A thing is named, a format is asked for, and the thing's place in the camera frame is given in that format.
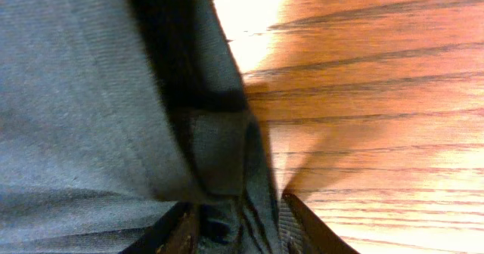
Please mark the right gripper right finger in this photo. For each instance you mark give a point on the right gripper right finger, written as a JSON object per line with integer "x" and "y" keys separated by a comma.
{"x": 303, "y": 232}

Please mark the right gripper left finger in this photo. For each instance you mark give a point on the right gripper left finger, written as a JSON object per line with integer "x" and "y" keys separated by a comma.
{"x": 177, "y": 232}

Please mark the black t-shirt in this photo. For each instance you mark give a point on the black t-shirt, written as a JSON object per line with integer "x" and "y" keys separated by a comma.
{"x": 113, "y": 111}

